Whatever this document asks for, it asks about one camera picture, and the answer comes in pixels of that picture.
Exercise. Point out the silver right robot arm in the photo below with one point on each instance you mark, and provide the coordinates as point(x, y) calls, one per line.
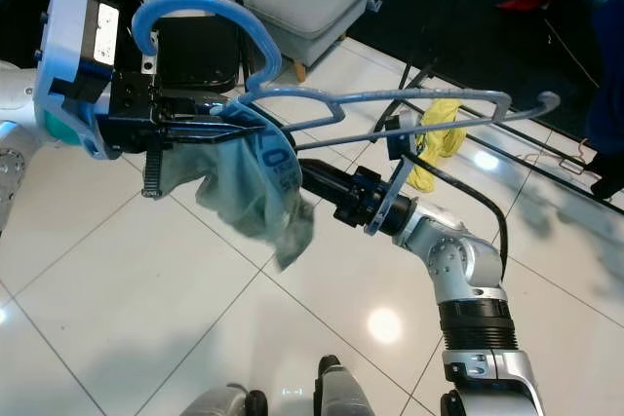
point(468, 280)

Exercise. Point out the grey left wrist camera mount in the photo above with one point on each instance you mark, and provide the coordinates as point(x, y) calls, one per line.
point(68, 56)

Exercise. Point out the yellow cloth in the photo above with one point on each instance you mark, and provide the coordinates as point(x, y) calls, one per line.
point(439, 138)

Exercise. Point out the grey green garment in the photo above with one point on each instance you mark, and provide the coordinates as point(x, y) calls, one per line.
point(253, 192)

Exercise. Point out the grey left robot leg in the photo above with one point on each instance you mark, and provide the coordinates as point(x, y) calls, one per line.
point(224, 401)

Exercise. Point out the grey right robot leg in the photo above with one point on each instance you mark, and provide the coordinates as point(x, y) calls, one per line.
point(351, 392)

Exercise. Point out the black garment with white print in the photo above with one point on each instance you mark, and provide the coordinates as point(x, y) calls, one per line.
point(609, 177)

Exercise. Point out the grey robot leg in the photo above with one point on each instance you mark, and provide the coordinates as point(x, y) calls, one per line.
point(224, 401)
point(351, 392)

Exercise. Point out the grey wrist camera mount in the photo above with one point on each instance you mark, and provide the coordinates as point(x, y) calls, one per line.
point(68, 56)
point(395, 177)

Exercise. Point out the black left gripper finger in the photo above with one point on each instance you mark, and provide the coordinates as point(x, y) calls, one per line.
point(190, 106)
point(205, 132)

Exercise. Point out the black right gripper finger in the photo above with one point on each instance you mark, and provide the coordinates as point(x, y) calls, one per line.
point(320, 180)

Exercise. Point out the blue garment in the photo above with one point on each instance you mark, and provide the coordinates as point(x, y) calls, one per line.
point(606, 75)

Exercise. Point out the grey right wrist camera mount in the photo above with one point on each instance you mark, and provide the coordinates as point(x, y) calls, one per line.
point(395, 177)

